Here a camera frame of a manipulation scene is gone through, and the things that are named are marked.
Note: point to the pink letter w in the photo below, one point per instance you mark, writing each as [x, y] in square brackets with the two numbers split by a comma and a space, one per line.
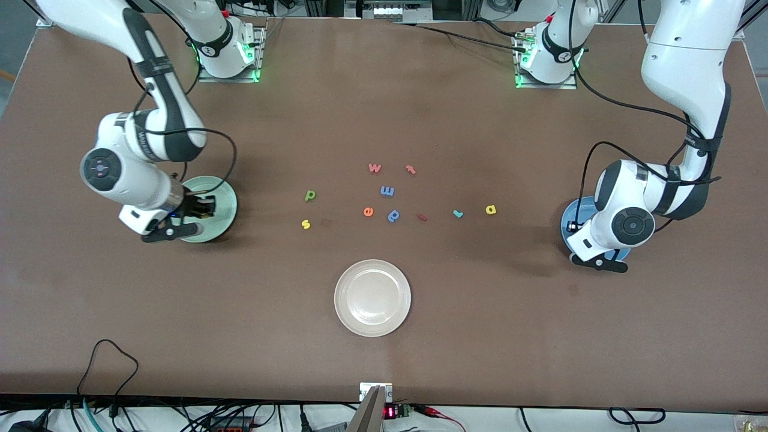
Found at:
[374, 168]

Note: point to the white post bracket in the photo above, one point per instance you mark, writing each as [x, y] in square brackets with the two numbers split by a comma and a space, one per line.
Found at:
[365, 390]

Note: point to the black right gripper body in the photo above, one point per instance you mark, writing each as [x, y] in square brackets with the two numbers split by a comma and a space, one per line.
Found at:
[195, 204]

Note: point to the white power strip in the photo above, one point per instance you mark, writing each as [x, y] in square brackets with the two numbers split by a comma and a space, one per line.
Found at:
[387, 11]

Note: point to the aluminium camera post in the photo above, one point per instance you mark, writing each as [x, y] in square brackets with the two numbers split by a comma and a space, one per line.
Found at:
[369, 414]

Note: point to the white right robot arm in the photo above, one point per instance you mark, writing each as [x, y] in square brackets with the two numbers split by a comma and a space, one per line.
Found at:
[120, 174]

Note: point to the red LED display module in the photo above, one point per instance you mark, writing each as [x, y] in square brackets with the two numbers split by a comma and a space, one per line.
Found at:
[391, 412]

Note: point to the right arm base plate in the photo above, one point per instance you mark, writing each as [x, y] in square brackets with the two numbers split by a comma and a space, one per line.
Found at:
[231, 78]

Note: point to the green letter p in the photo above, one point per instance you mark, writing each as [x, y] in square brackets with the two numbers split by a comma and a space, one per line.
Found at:
[310, 195]

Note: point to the red clip lead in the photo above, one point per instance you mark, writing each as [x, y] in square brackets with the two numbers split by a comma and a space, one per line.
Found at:
[435, 412]

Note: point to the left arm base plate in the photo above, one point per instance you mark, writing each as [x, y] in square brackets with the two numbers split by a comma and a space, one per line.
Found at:
[570, 84]

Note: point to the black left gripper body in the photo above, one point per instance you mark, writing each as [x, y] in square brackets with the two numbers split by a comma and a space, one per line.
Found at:
[577, 226]

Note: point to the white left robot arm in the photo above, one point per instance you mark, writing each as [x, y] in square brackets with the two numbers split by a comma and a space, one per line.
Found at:
[684, 54]

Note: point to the blue plate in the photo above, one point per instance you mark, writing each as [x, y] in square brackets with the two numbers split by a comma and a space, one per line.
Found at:
[570, 210]

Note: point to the green plate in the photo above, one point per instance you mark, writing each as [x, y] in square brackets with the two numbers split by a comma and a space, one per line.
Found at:
[223, 207]

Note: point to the blue letter m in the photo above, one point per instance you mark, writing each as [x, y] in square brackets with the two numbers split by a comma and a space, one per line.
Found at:
[387, 191]

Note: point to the white plate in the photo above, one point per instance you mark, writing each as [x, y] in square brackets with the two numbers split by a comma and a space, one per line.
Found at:
[372, 298]

